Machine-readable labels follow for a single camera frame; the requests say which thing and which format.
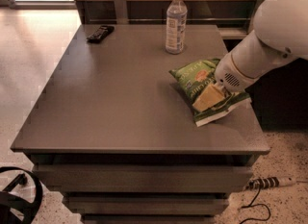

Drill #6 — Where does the green jalapeno chip bag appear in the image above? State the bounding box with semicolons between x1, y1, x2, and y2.
169;59;251;127

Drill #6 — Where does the clear plastic water bottle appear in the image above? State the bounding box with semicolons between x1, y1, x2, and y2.
166;0;188;54

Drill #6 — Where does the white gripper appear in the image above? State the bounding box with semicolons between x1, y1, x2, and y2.
192;53;257;112

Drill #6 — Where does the left metal bracket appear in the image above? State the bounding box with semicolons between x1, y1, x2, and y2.
113;0;129;24

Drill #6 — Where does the striped power strip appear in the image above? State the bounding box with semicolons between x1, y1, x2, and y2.
245;177;296;189

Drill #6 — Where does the grey drawer cabinet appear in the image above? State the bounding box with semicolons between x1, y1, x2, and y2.
12;25;269;224

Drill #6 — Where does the black rxbar chocolate bar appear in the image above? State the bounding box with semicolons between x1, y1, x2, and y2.
87;25;115;43

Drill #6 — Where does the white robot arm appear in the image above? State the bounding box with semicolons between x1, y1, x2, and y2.
192;0;308;112

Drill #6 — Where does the wooden wall shelf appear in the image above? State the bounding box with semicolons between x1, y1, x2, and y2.
218;28;247;40

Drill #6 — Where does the black cable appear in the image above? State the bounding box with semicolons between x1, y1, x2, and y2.
238;187;272;224

